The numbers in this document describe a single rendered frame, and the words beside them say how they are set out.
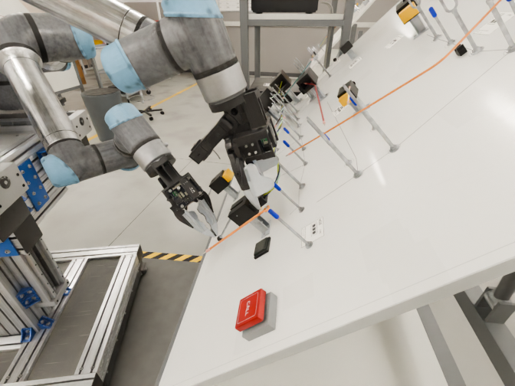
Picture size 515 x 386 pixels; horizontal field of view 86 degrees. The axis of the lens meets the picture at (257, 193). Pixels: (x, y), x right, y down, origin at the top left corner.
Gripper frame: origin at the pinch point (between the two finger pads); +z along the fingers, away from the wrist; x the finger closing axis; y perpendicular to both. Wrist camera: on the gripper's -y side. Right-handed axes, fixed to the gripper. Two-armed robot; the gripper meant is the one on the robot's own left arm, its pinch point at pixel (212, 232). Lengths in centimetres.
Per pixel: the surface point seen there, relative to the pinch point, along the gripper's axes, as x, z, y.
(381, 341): 15.0, 46.1, 4.6
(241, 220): 5.8, 1.4, 8.7
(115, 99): 21, -196, -292
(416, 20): 72, -11, 15
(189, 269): -21, 15, -131
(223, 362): -12.1, 16.2, 21.1
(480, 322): 27, 43, 24
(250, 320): -4.8, 12.2, 26.9
